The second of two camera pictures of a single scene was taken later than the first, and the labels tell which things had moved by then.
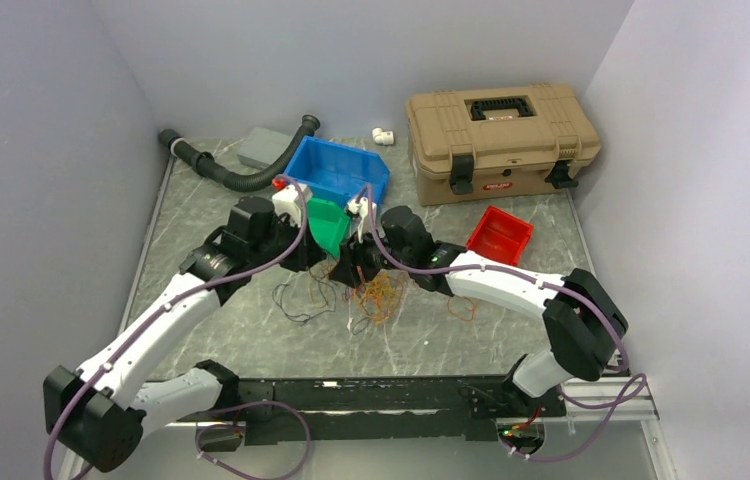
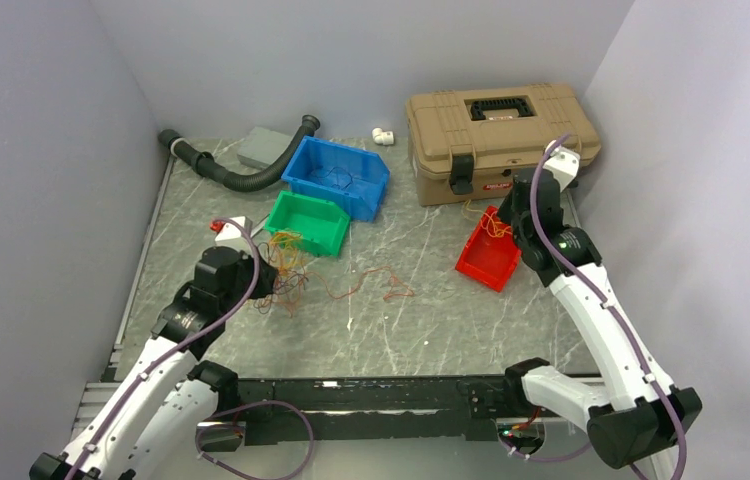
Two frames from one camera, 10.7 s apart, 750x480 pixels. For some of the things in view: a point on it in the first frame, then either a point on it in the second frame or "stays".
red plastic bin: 500,236 stays
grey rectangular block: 263,147 stays
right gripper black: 352,255 to 504,210
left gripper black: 306,255 to 265,280
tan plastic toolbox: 477,143 stays
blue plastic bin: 337,170 stays
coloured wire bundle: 377,295 to 285,254
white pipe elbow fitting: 383,137 stays
